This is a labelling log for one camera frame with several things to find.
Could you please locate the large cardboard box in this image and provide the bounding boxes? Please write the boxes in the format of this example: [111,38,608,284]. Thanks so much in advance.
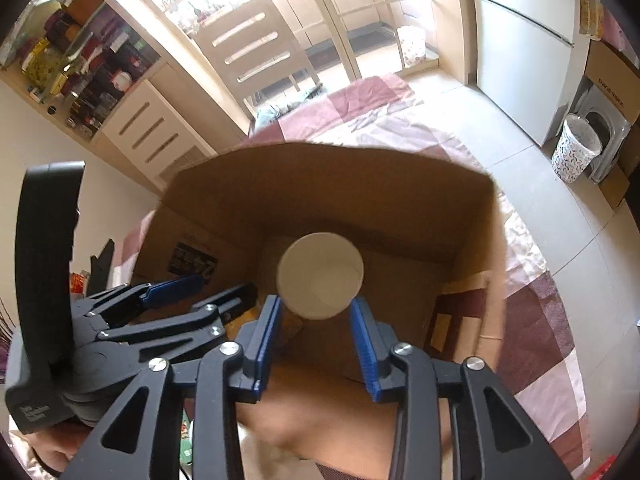
[129,141,507,466]

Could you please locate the shelf of jars and bottles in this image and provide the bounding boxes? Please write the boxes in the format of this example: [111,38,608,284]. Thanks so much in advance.
[0,0,166,141]

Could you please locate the white dark-patterned wastebasket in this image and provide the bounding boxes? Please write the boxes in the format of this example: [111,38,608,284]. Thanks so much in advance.
[551,114,603,183]

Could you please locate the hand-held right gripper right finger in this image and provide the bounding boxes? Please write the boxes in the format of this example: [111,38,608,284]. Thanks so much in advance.
[349,297,573,480]

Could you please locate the yellow hanging bag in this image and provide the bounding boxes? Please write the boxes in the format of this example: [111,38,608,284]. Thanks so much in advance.
[579,0,604,40]

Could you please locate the white refrigerator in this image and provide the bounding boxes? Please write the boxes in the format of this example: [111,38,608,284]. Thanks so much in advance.
[472,0,581,147]

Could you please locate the flat cardboard piece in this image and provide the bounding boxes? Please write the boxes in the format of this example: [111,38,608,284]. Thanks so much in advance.
[597,160,631,208]

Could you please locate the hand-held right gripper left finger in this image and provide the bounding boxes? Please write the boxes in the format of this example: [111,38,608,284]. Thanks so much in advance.
[67,294,283,480]

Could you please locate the brown printed cardboard box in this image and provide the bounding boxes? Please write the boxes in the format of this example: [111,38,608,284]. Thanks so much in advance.
[582,40,640,128]

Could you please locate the grey patterned chair cushion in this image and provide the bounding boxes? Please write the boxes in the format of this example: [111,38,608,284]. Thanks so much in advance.
[252,85,328,128]

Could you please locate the dark floor mat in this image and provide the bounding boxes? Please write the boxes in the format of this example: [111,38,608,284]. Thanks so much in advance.
[305,27,401,61]

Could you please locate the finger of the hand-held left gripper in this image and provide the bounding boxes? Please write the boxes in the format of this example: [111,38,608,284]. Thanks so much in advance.
[95,282,258,356]
[75,274,208,333]

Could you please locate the pink patterned wastebasket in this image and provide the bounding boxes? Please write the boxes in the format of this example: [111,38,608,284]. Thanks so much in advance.
[398,25,427,67]

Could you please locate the green toy bricks box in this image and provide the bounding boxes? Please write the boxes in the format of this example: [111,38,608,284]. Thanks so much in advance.
[180,407,196,463]

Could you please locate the white wooden chair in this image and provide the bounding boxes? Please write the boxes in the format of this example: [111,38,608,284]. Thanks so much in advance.
[192,0,321,111]

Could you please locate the pink plaid tablecloth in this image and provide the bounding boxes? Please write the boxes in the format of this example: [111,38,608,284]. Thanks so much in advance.
[110,72,591,480]

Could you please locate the black plastic tool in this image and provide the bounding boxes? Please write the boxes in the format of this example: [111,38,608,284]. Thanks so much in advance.
[89,239,117,297]

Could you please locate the kitchen cabinets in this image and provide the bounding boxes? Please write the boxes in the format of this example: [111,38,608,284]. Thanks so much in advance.
[270,0,431,51]

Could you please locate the sliding glass door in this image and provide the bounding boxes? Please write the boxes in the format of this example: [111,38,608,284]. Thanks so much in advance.
[110,0,471,111]

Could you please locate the pink hanging bag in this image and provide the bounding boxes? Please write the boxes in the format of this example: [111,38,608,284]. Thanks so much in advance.
[602,10,632,57]

